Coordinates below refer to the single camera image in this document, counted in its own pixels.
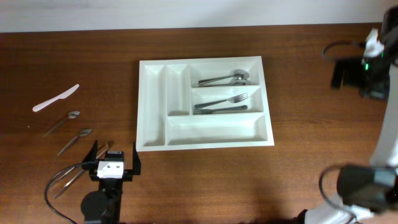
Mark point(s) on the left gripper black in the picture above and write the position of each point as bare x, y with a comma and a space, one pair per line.
127, 175

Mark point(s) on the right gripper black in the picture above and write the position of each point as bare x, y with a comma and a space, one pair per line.
351, 70

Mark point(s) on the metal knife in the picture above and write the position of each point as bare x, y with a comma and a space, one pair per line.
101, 151
68, 184

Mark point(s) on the small teaspoon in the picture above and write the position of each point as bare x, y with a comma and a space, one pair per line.
82, 133
69, 115

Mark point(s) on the metal fork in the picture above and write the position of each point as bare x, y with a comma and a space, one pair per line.
212, 111
233, 99

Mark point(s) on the large metal spoon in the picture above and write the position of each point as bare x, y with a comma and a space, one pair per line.
237, 74
231, 83

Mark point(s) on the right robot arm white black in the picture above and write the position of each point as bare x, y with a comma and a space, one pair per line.
353, 193

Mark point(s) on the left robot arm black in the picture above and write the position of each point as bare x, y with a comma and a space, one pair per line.
104, 205

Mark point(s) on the white plastic cutlery tray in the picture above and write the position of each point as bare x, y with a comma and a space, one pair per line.
168, 91

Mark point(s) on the white plastic knife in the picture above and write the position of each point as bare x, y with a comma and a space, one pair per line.
61, 96

